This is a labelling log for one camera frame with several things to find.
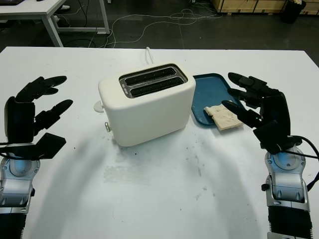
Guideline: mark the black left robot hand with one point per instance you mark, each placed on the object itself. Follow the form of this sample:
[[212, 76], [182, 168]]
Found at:
[[20, 119]]

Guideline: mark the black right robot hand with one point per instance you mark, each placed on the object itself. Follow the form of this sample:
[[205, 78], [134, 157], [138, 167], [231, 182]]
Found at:
[[276, 109]]

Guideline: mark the slice of white bread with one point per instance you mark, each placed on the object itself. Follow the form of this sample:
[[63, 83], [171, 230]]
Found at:
[[224, 119]]

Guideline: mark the white toaster lever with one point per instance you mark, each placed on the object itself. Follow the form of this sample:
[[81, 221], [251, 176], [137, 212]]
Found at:
[[98, 107]]

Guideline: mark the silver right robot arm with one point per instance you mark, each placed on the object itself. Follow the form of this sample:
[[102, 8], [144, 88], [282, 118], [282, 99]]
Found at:
[[286, 179]]

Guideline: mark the blue plastic tray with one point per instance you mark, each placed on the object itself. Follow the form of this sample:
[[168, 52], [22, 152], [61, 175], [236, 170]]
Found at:
[[211, 92]]

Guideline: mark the small silver toaster knob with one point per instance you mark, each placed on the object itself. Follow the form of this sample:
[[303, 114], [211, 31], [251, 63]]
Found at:
[[108, 127]]

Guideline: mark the cream two-slot toaster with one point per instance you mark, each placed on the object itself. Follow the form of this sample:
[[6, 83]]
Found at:
[[149, 117]]

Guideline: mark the black waste bin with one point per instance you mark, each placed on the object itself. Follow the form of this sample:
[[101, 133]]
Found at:
[[291, 12]]

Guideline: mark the white desk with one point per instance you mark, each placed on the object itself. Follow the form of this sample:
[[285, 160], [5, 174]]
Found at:
[[37, 6]]

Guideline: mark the black laptop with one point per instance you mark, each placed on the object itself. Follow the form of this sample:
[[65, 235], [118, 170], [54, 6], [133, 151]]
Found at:
[[10, 2]]

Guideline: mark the white shoe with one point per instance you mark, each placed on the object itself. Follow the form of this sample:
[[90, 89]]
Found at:
[[65, 7]]

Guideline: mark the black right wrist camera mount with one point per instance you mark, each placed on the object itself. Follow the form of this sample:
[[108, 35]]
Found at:
[[270, 137]]

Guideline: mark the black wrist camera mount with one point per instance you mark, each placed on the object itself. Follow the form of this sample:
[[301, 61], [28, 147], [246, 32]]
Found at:
[[270, 137], [49, 145]]

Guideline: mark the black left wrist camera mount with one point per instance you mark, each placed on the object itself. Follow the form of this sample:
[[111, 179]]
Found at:
[[49, 145]]

